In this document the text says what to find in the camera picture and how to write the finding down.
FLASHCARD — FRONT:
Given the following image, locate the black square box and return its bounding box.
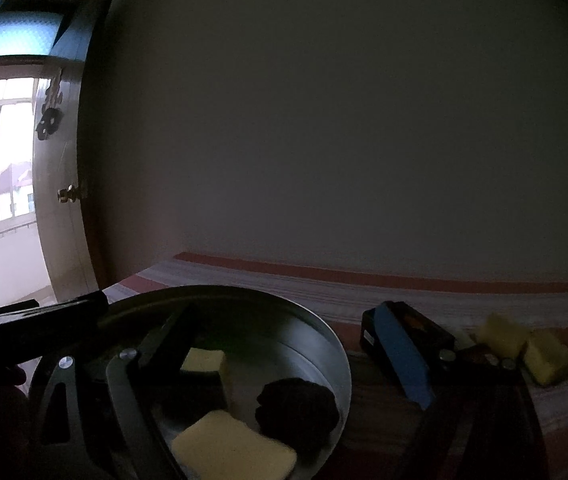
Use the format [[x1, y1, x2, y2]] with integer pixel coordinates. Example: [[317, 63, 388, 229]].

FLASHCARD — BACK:
[[360, 301, 457, 376]]

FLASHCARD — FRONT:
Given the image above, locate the white door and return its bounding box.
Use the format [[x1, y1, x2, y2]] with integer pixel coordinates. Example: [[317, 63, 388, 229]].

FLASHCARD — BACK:
[[31, 0, 117, 306]]

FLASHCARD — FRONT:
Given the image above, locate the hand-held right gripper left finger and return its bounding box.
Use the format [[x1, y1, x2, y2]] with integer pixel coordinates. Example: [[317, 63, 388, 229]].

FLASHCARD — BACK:
[[26, 305, 199, 480]]

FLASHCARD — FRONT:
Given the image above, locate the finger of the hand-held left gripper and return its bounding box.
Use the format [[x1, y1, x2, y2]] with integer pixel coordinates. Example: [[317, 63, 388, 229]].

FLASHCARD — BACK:
[[0, 290, 111, 361]]

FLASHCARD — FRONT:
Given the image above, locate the round metal tin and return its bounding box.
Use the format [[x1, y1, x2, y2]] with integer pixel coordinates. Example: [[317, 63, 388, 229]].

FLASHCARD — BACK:
[[29, 285, 352, 480]]

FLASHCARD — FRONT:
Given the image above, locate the red striped blanket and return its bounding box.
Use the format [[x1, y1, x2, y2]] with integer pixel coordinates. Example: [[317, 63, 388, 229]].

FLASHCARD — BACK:
[[101, 252, 568, 480]]

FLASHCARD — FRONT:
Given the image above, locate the dark door ornament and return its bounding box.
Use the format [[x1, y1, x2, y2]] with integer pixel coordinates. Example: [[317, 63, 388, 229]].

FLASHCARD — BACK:
[[35, 67, 65, 141]]

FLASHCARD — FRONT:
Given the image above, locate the brass door knob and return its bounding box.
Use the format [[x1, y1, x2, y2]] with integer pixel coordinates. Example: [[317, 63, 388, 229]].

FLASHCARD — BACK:
[[58, 184, 88, 205]]

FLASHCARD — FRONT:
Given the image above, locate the transom window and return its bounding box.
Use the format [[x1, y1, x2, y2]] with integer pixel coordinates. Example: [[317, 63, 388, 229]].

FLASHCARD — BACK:
[[0, 10, 72, 63]]

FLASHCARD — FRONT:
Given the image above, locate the yellow green scouring sponge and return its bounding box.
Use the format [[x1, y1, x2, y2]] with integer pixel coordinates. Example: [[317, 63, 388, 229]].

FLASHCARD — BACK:
[[474, 314, 532, 358], [163, 347, 233, 411], [522, 330, 568, 387], [171, 409, 298, 480]]

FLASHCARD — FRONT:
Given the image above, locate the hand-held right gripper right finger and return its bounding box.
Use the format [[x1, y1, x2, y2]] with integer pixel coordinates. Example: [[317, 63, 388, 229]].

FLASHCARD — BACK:
[[374, 301, 549, 480]]

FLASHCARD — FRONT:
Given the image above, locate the dark blue scrunchie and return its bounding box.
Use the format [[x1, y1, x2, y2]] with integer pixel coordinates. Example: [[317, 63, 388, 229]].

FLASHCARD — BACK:
[[256, 377, 341, 448]]

